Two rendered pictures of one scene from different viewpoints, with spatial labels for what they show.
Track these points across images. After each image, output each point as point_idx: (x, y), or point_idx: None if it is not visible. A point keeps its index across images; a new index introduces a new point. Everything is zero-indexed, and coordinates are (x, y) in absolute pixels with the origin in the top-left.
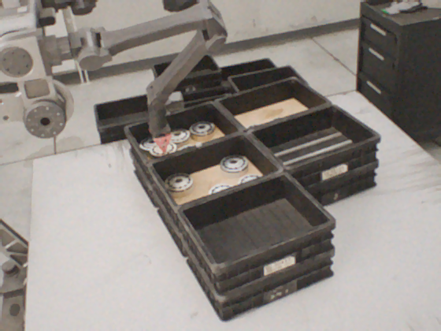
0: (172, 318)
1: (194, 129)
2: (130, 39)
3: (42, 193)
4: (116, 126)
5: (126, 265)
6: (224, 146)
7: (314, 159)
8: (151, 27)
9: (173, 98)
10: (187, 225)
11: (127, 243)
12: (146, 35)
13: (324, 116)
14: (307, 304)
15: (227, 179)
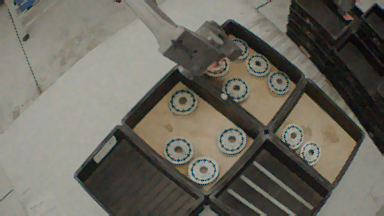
0: (83, 157)
1: (273, 75)
2: (125, 2)
3: (176, 1)
4: (301, 7)
5: (114, 103)
6: (242, 121)
7: (233, 213)
8: (137, 8)
9: (222, 48)
10: (104, 140)
11: (137, 91)
12: (132, 10)
13: (321, 188)
14: None
15: (213, 143)
